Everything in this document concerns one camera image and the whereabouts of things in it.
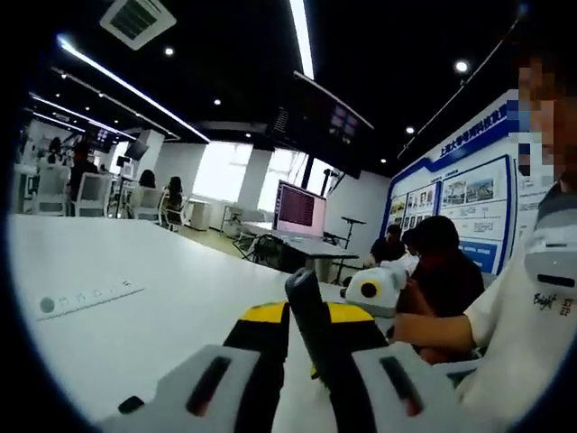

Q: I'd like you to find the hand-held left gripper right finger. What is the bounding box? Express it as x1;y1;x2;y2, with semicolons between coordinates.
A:
324;301;480;433

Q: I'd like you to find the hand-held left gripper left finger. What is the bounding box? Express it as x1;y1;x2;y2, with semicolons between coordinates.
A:
100;301;291;433

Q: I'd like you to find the grey laser pointer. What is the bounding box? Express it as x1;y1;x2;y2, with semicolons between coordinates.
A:
283;266;343;384

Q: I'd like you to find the person's right hand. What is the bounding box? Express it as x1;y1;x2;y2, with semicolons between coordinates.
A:
387;313;428;355

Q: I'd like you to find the black tripod stand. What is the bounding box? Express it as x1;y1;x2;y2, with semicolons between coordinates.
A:
340;216;367;252

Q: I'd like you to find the grey computer desk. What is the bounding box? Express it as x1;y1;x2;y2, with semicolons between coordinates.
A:
234;220;361;284

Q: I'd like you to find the computer monitor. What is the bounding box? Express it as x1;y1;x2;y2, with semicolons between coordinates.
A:
272;179;328;240

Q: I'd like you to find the white table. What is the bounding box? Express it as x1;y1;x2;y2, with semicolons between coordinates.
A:
8;211;398;425

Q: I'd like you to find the white chest-worn device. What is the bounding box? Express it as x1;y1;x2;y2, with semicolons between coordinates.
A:
522;180;577;290

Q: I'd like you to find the hanging display screen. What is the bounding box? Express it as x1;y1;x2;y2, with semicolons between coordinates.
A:
265;71;375;150

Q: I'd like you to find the white office chair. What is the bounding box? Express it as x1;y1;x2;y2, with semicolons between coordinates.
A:
130;187;166;222
74;172;114;217
33;164;69;217

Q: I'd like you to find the curved ceiling light strip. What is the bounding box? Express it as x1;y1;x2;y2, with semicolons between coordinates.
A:
56;35;211;143
288;0;316;80

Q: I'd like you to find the ceiling air conditioner vent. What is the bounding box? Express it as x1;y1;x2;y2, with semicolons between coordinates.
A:
99;0;177;51

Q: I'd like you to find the blue framed wall poster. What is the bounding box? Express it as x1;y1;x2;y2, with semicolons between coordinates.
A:
386;89;527;277

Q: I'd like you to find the tangle of black cables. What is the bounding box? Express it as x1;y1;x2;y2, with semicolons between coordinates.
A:
232;234;283;272

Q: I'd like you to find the wall-mounted black monitor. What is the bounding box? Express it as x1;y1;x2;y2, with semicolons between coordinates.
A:
124;139;150;161

